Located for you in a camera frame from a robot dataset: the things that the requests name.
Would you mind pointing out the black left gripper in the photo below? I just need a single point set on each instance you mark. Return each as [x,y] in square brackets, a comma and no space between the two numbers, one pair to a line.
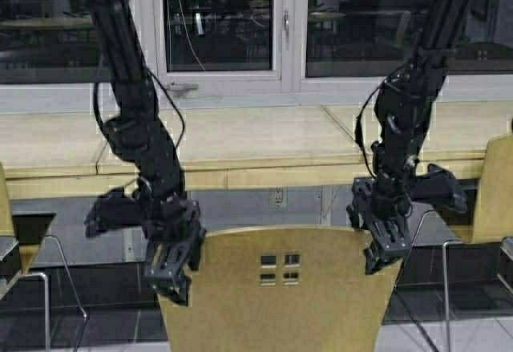
[175,237]

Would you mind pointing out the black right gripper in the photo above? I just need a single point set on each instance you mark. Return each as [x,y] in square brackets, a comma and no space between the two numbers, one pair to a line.
[391,239]

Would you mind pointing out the yellow wooden chair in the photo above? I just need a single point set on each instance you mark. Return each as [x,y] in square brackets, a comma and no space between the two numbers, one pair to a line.
[491,213]
[31,230]
[282,288]

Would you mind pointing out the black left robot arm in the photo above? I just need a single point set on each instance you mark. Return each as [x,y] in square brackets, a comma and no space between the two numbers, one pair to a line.
[136,135]

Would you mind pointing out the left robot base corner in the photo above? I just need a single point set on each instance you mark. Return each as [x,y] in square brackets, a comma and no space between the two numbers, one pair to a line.
[11,263]

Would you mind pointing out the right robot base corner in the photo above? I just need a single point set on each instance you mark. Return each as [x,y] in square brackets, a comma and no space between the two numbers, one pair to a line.
[504,273]

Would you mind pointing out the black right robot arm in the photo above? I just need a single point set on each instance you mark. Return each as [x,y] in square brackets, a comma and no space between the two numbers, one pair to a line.
[383,200]

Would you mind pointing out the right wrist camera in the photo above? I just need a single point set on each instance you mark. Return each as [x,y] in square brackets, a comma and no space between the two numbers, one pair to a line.
[439,187]

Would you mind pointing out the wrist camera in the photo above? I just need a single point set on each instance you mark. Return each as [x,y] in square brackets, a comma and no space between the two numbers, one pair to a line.
[111,211]
[439,187]

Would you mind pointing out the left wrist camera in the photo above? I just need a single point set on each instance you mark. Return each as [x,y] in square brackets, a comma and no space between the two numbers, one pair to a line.
[111,211]

